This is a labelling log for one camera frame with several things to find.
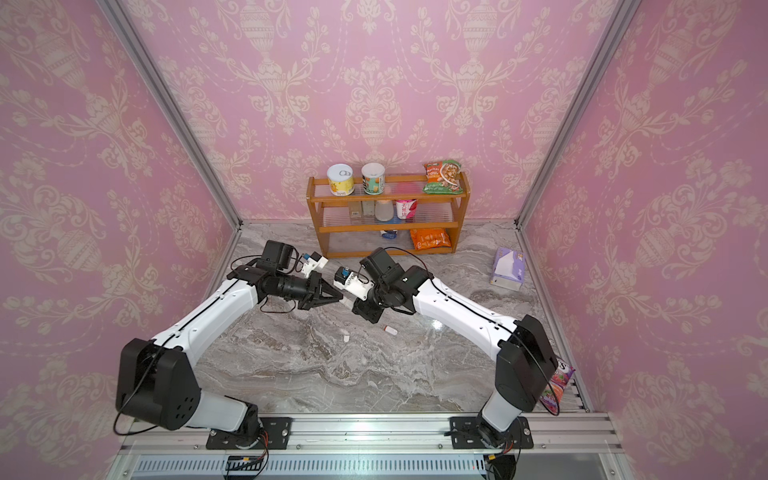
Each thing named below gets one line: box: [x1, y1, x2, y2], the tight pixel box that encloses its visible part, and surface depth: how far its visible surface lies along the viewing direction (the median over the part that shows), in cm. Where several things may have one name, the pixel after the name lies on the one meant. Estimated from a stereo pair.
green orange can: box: [361, 162, 386, 195], surface depth 88 cm
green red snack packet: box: [422, 160, 464, 195], surface depth 91 cm
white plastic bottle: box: [375, 200, 394, 222], surface depth 102 cm
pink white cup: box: [395, 199, 418, 220], surface depth 100 cm
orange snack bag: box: [410, 228, 452, 250], surface depth 112 cm
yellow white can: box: [327, 163, 355, 197], surface depth 88 cm
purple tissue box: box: [490, 247, 525, 291], surface depth 102 cm
